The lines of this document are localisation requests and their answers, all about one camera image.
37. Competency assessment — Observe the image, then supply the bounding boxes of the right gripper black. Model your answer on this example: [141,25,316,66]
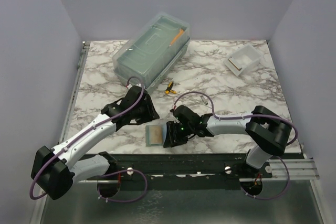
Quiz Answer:
[164,120,194,147]

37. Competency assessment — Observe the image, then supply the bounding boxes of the green leather card holder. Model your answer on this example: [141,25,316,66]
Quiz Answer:
[145,124,167,147]

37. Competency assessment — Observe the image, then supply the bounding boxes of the white card tray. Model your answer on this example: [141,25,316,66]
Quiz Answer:
[224,44,263,77]

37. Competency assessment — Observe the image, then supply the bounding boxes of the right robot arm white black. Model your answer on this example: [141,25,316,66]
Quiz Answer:
[163,105,294,178]

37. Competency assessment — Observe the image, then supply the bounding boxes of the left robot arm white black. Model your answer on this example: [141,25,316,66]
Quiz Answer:
[31,86,159,200]

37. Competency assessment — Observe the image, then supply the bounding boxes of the gold card in holder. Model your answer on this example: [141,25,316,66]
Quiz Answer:
[149,126,163,144]

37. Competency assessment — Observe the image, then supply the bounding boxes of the stack of cards in tray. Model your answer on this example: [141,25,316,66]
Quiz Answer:
[228,58,242,71]

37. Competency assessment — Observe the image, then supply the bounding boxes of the yellow black small screwdriver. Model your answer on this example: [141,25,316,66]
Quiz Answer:
[165,81,177,94]

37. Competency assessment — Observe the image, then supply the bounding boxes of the small metal clip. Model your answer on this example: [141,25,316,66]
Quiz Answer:
[201,95,208,105]

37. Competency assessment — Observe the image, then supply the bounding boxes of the clear plastic storage box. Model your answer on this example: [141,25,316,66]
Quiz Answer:
[112,13,190,93]

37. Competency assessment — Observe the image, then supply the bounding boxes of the orange tool inside box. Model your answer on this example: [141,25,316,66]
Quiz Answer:
[169,28,184,46]

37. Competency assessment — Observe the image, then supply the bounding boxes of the black front mounting rail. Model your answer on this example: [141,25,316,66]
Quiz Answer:
[89,154,272,194]

